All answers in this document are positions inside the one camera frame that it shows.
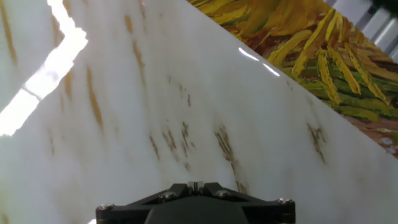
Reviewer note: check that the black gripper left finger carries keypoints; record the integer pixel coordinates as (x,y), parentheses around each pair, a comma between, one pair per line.
(124,213)

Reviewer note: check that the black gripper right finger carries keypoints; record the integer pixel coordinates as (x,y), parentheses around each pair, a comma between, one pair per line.
(270,213)

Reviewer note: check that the white marble pattern sheet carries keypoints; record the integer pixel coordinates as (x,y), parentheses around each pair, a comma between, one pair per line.
(155,109)

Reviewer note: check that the yellow green painted cloth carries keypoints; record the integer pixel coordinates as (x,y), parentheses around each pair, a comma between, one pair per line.
(326,56)

